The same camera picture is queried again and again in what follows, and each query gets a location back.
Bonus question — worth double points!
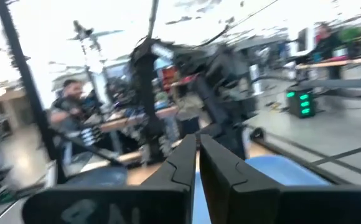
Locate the black computer tower green lights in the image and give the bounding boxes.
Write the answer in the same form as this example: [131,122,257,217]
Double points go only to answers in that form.
[285,86,317,119]

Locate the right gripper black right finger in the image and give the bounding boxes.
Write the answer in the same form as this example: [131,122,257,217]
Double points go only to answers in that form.
[200,134,361,224]

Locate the black aluminium rig post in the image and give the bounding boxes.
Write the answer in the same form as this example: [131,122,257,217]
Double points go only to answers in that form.
[0,0,68,184]
[129,0,166,164]

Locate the black tripod stand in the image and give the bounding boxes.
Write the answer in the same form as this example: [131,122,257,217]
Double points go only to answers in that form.
[68,20,106,94]

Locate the light blue plastic tray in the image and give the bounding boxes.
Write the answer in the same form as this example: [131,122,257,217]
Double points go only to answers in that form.
[192,154,331,224]

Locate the wooden desk grey legs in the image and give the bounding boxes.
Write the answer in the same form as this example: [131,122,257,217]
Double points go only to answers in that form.
[295,54,361,122]

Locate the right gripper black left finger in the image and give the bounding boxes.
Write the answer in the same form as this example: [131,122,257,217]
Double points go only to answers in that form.
[21,134,197,224]

